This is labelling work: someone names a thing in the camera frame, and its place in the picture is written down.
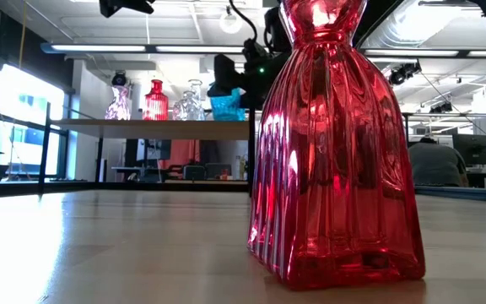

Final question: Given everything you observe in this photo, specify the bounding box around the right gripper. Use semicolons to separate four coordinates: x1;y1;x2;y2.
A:
213;40;290;110

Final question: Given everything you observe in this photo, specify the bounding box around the blue bulbous glass vase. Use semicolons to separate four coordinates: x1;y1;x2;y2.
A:
207;82;247;122

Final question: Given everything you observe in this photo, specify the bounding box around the clear faceted tall vase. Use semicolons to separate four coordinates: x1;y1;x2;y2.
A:
186;79;206;122

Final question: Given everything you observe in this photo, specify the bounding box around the clear round ribbed vase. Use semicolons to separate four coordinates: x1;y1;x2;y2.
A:
171;90;197;122

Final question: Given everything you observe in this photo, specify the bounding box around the red ribbed bottle vase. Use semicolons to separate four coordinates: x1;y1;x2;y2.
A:
143;79;170;122

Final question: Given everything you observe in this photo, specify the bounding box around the red square ribbed vase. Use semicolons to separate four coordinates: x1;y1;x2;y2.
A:
246;0;427;292

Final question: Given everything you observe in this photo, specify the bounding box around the pink bumpy glass vase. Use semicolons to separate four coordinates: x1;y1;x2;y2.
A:
104;84;132;122

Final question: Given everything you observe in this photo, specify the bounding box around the round white ceiling lamp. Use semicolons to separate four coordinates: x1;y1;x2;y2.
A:
219;12;244;35

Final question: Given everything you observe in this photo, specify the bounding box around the black ceiling spotlight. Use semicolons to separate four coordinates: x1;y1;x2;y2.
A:
388;62;422;87
428;100;455;115

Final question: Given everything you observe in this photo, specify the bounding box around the person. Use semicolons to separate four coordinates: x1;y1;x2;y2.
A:
407;135;471;187

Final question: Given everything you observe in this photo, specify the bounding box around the black computer monitor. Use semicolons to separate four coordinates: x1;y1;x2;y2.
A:
452;133;486;166

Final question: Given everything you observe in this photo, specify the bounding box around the window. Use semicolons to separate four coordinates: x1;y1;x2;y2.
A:
0;62;73;182

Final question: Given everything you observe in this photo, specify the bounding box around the wooden shelf with black frame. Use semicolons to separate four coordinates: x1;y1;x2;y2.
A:
38;100;257;195

